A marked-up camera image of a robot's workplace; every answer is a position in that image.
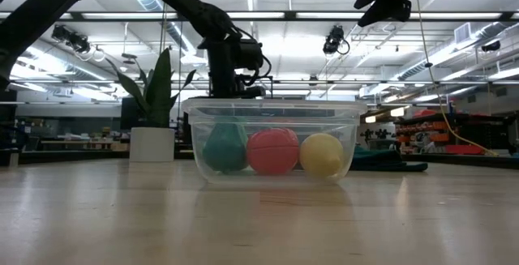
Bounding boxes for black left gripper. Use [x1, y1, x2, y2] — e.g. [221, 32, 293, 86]
[197, 37, 268, 99]

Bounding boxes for dark green toy pear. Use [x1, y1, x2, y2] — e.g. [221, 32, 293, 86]
[202, 117, 249, 174]

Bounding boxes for red toy tomato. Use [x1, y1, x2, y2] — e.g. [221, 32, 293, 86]
[246, 126, 301, 176]

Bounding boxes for yellow toy lemon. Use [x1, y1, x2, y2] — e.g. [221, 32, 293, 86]
[299, 132, 345, 179]

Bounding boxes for clear plastic tupperware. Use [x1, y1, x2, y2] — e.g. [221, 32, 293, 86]
[181, 97, 368, 186]

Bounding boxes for artificial green plant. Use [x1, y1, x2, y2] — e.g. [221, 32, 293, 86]
[105, 48, 198, 129]

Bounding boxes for black overhead beam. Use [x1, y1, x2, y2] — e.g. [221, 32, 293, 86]
[0, 11, 519, 23]

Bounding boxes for white plant pot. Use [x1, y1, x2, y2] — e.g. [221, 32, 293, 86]
[129, 126, 177, 163]

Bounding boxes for shelf with orange bins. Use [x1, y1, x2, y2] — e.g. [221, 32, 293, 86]
[395, 109, 519, 156]

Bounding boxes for teal cloth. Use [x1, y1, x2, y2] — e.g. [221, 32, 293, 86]
[349, 146, 429, 173]

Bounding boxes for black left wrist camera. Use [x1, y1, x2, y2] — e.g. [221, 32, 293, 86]
[234, 39, 265, 72]

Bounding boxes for black ceiling mounted camera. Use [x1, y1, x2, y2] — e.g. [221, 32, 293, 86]
[323, 24, 350, 56]
[51, 24, 92, 54]

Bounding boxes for silver ceiling air duct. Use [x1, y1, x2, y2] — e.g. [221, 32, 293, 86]
[123, 0, 198, 55]

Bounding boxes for yellow hanging cable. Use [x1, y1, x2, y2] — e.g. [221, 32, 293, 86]
[414, 0, 500, 157]

